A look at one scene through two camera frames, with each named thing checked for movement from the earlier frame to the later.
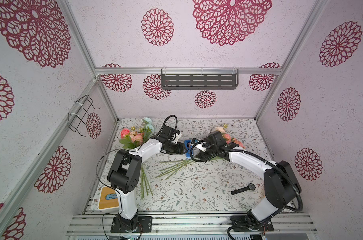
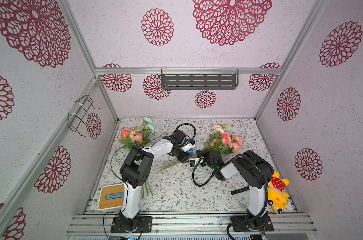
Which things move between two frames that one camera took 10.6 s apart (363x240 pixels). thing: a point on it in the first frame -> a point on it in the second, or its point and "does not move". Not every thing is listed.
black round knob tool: (250, 186) does not move
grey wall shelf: (199, 78) does not move
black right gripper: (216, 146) -> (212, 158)
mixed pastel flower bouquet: (132, 138) does not move
